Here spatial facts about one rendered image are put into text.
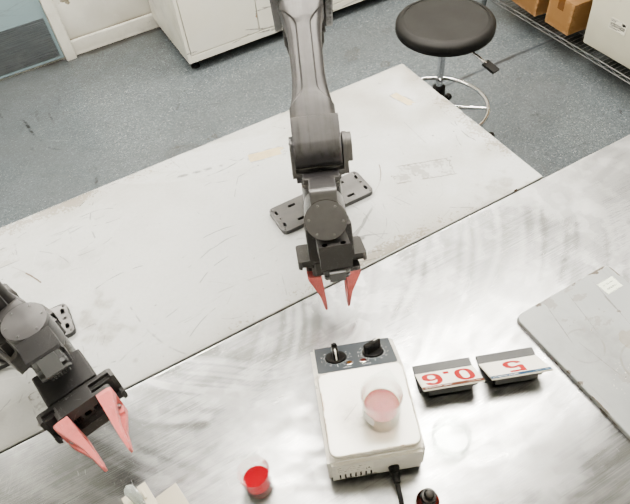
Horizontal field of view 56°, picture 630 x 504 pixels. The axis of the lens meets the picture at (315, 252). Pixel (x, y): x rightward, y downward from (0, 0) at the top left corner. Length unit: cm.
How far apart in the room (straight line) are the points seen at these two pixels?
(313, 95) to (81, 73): 277
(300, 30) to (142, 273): 52
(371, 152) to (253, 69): 201
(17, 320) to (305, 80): 49
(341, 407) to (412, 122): 72
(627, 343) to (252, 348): 58
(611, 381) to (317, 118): 57
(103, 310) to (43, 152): 203
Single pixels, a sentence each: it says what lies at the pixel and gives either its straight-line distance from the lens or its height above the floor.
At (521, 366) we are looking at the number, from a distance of 94.
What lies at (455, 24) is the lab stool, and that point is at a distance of 219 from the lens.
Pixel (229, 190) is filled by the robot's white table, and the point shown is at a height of 90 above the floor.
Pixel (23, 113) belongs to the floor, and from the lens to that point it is 338.
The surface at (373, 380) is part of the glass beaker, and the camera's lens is 77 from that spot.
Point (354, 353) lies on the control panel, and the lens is 90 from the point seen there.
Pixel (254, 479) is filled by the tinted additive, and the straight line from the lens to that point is 86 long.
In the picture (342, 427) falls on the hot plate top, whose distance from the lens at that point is 81.
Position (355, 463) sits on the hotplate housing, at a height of 96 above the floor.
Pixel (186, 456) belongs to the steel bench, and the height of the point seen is 90.
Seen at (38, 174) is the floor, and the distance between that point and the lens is 296.
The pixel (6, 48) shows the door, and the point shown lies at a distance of 363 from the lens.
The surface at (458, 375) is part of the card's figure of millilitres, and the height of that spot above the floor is 92.
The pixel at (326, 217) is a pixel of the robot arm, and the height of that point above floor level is 117.
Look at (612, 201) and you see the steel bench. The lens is 124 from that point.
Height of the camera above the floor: 173
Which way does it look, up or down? 50 degrees down
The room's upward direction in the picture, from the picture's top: 7 degrees counter-clockwise
